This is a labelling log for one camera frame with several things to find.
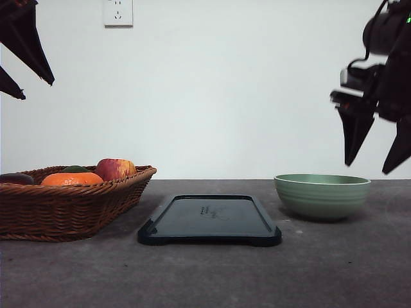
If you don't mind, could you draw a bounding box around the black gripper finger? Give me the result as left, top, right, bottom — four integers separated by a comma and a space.
0, 66, 26, 100
337, 105, 376, 166
382, 117, 411, 174
0, 0, 55, 86

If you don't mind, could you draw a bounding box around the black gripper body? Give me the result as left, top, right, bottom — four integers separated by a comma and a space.
331, 39, 411, 123

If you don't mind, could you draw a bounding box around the light green ribbed bowl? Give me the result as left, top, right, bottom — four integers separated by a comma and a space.
274, 173, 371, 221

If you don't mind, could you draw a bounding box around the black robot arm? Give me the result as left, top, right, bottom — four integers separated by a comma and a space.
330, 0, 411, 173

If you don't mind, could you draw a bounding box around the brown wicker basket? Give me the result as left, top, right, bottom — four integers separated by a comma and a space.
0, 164, 157, 242

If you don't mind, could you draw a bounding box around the dark purple fruit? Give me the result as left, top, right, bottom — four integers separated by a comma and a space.
0, 173, 34, 185

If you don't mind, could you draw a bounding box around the green avocado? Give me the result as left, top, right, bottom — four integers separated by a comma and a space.
62, 166, 90, 173

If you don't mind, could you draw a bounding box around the orange fruit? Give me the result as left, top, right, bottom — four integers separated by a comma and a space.
41, 173, 104, 187

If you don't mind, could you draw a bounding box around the red yellow apple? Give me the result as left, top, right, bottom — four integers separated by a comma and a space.
96, 158, 136, 181

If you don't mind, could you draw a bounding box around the dark blue rectangular tray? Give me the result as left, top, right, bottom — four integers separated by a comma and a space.
137, 195, 282, 246

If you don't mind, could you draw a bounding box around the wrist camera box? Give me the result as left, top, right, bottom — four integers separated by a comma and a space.
339, 55, 389, 97

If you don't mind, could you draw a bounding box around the white wall socket left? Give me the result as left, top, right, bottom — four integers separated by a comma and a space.
103, 0, 134, 28

